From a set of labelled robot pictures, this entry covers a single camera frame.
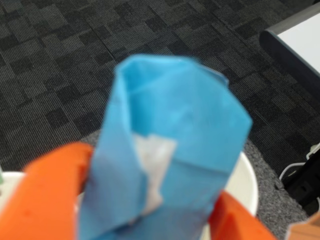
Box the black power strip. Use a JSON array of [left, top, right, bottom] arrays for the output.
[[280, 142, 320, 216]]

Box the paper cup with blue label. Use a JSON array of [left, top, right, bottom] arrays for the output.
[[0, 151, 259, 219]]

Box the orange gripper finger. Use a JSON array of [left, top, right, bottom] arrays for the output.
[[207, 192, 276, 240], [0, 141, 95, 240]]

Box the blue paper rubbish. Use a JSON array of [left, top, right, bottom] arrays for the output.
[[78, 53, 254, 240]]

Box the short grey foam border strip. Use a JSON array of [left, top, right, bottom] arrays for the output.
[[239, 139, 313, 226]]

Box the white board with dark frame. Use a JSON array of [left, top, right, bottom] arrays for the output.
[[259, 2, 320, 77]]

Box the white power cable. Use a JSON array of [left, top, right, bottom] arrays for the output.
[[278, 143, 320, 181]]

